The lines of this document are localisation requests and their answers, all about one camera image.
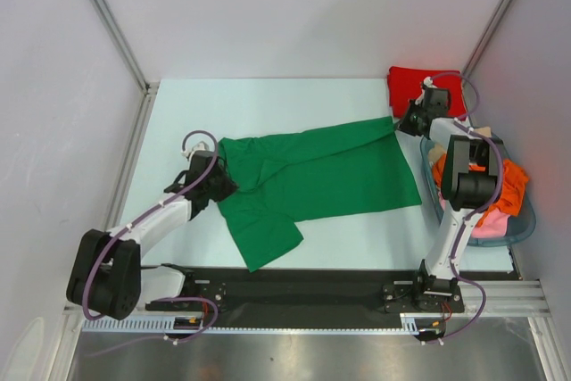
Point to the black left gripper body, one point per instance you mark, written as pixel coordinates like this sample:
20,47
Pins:
220,186

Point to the aluminium frame post right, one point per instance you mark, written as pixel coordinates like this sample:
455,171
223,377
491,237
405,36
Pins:
499,13

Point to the white slotted cable duct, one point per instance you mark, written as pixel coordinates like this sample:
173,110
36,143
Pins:
186,324

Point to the aluminium frame post left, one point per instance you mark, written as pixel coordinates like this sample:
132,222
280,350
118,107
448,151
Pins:
117,36

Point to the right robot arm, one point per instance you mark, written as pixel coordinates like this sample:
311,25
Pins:
471,182

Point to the aluminium frame post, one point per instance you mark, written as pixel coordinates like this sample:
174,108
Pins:
117,36
499,13

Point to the aluminium front rail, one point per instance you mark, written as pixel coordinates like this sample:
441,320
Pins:
518,298

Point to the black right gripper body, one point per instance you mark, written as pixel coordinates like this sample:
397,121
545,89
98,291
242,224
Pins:
413,115

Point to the beige t-shirt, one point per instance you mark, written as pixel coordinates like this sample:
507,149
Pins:
484,132

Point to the folded red t-shirt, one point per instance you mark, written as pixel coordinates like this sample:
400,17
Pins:
404,84

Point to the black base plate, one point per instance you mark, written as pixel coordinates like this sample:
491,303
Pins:
325,278

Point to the pink t-shirt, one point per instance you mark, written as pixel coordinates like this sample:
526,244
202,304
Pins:
494,223

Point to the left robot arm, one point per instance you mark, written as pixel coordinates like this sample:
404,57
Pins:
107,277

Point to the green t-shirt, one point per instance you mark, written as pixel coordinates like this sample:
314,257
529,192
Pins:
284,179

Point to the orange t-shirt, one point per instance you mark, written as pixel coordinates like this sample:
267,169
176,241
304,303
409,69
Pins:
514,184

